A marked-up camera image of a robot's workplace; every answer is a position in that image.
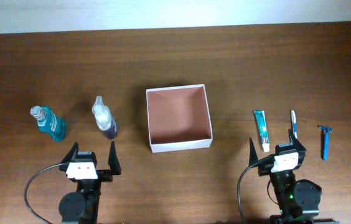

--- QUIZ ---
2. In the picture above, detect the blue white toothbrush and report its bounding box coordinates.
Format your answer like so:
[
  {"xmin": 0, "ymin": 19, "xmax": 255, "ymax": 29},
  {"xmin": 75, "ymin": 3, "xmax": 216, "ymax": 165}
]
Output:
[{"xmin": 291, "ymin": 110, "xmax": 297, "ymax": 138}]

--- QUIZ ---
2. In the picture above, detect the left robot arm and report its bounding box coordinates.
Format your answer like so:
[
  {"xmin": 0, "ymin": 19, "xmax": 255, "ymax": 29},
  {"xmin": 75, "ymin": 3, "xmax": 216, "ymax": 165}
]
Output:
[{"xmin": 58, "ymin": 141, "xmax": 121, "ymax": 224}]

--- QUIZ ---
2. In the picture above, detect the teal mouthwash bottle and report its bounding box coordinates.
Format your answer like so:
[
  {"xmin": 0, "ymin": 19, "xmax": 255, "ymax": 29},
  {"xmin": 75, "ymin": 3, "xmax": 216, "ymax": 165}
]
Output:
[{"xmin": 30, "ymin": 106, "xmax": 66, "ymax": 142}]

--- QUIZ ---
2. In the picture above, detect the blue disposable razor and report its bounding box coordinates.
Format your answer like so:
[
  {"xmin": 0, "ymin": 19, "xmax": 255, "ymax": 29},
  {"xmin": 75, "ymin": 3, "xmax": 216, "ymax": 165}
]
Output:
[{"xmin": 318, "ymin": 125, "xmax": 333, "ymax": 160}]

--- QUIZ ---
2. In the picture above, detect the green toothpaste tube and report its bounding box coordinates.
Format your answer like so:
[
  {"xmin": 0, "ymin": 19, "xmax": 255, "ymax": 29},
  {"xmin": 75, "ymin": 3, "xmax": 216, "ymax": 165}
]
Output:
[{"xmin": 253, "ymin": 110, "xmax": 270, "ymax": 152}]

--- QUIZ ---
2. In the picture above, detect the white cardboard box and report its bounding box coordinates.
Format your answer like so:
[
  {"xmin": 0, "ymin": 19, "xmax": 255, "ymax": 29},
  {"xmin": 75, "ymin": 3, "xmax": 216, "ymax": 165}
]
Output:
[{"xmin": 146, "ymin": 84, "xmax": 213, "ymax": 153}]

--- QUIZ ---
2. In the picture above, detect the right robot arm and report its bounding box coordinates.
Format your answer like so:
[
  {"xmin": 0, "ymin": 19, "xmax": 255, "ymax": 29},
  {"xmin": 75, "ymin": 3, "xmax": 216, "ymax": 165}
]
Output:
[{"xmin": 249, "ymin": 130, "xmax": 322, "ymax": 224}]

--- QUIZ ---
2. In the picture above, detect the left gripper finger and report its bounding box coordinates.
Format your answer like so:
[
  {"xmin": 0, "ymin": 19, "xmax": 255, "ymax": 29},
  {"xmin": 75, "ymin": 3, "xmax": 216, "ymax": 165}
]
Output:
[
  {"xmin": 61, "ymin": 142, "xmax": 78, "ymax": 163},
  {"xmin": 108, "ymin": 141, "xmax": 121, "ymax": 175}
]

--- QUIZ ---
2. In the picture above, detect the clear spray bottle dark liquid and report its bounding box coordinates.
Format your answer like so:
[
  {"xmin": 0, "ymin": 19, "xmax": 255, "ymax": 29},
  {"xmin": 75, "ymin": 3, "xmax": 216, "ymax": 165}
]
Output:
[{"xmin": 92, "ymin": 96, "xmax": 118, "ymax": 139}]

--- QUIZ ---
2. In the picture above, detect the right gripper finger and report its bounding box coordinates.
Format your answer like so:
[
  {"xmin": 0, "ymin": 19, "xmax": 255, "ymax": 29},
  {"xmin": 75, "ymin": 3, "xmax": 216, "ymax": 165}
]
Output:
[
  {"xmin": 249, "ymin": 138, "xmax": 258, "ymax": 167},
  {"xmin": 288, "ymin": 129, "xmax": 306, "ymax": 152}
]

